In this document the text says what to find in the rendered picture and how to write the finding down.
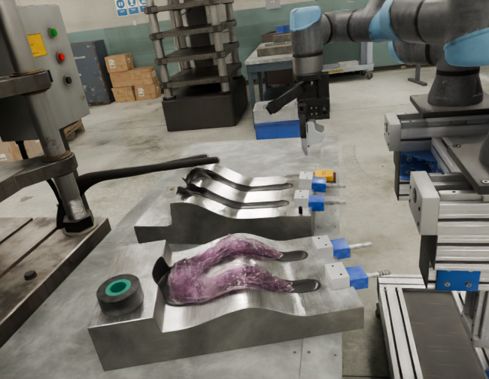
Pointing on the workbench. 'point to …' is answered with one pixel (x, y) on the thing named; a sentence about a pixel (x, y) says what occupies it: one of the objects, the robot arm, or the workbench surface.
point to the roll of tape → (119, 295)
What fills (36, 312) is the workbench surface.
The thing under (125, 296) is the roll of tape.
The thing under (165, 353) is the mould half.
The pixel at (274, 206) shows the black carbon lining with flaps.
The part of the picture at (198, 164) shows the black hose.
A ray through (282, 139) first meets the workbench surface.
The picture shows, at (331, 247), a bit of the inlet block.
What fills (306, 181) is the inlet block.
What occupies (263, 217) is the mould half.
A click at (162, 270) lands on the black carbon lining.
